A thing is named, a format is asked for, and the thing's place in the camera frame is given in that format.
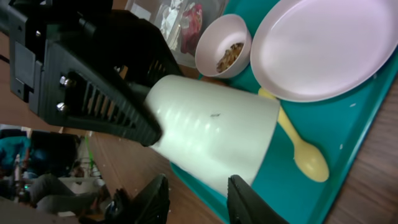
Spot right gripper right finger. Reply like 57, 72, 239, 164
227, 175, 288, 224

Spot teal serving tray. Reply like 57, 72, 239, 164
169, 0, 398, 224

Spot brown food scraps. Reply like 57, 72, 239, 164
216, 43, 244, 73

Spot clear plastic bin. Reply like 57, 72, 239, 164
125, 0, 228, 68

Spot red snack wrapper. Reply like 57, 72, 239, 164
180, 2, 203, 56

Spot white tissue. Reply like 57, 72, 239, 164
160, 0, 187, 50

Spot white plastic cup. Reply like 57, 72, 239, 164
145, 75, 280, 195

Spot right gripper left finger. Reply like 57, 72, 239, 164
29, 9, 184, 147

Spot large pink plate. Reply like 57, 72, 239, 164
251, 0, 397, 102

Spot small pink bowl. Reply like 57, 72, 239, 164
195, 14, 252, 78

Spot yellow plastic spoon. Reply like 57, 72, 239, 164
277, 106, 330, 182

